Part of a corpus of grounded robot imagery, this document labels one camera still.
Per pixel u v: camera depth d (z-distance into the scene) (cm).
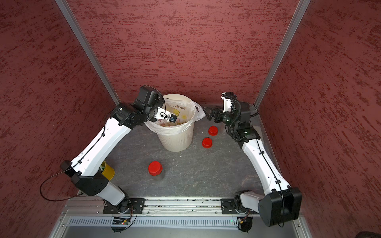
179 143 94
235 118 55
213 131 103
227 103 64
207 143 96
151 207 76
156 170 74
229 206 74
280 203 38
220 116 64
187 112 90
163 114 60
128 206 67
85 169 40
